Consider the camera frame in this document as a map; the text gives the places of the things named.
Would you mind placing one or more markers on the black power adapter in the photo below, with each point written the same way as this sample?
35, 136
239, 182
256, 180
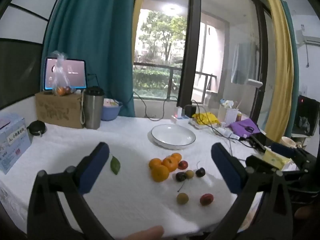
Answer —
190, 110

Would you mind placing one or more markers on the white plastic basket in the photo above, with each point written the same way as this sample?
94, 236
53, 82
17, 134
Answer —
228, 114

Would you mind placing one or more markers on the white power strip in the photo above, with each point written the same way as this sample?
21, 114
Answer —
180, 119

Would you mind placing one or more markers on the clear plastic bag of tangerines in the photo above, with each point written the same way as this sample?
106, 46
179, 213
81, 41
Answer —
60, 82

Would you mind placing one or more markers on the balcony railing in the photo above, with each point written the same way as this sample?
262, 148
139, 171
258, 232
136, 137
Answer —
170, 75

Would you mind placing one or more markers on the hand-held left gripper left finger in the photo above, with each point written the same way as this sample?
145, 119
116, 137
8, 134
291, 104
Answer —
93, 166

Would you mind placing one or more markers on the cardboard box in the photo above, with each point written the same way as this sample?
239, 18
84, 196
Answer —
58, 112

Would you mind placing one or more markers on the white cup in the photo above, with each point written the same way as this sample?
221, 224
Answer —
288, 142

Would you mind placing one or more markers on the black phone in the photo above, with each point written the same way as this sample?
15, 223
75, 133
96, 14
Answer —
258, 140

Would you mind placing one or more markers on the teal curtain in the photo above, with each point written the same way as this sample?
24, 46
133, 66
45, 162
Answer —
97, 35

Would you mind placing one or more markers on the red cherry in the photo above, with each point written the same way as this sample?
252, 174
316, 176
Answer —
206, 199
182, 165

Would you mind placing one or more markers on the yellow curtain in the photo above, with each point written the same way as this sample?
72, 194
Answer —
281, 62

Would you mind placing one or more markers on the hanging light blue clothes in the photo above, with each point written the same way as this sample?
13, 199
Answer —
243, 62

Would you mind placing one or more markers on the blue tissue box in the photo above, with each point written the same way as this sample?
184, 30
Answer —
12, 143

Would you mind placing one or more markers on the white charger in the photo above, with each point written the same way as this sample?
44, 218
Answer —
179, 112

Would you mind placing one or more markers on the blue plastic bowl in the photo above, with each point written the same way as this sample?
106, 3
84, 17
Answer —
111, 112

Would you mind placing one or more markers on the person's left hand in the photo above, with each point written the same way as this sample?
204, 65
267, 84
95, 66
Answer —
147, 233

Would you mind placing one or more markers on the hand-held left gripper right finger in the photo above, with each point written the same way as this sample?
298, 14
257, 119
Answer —
226, 166

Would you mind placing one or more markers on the white air conditioner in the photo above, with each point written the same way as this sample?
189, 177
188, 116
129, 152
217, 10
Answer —
308, 38

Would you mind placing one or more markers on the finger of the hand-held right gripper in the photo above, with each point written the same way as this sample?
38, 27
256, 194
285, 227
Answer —
257, 161
283, 148

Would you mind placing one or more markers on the large orange tangerine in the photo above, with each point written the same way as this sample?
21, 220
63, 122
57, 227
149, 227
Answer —
160, 173

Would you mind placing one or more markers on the black round lid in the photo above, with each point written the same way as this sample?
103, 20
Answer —
36, 128

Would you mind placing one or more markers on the green leaf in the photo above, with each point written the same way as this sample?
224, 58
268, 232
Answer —
115, 165

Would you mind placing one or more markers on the purple cloth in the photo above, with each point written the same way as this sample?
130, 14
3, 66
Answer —
243, 126

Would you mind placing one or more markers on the white round plate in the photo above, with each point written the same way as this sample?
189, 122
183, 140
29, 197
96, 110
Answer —
173, 136

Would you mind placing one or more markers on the dark cherry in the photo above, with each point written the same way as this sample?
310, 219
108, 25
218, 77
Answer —
180, 177
200, 172

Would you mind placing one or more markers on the tablet screen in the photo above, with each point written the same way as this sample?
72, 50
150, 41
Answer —
72, 73

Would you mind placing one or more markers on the yellow plastic bag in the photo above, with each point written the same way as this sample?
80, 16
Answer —
206, 118

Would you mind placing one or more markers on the stainless steel tumbler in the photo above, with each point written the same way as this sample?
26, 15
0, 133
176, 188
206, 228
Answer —
93, 110

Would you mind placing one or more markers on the yellow-green longan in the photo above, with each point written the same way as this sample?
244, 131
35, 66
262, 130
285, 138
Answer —
189, 174
182, 198

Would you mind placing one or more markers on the black door frame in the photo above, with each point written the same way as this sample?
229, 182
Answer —
192, 42

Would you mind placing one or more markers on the black appliance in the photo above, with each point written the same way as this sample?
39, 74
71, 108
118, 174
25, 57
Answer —
306, 117

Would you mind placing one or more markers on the black scissors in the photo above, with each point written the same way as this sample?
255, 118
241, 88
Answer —
248, 129

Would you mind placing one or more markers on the white desk lamp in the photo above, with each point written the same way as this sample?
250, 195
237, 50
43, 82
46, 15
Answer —
255, 83

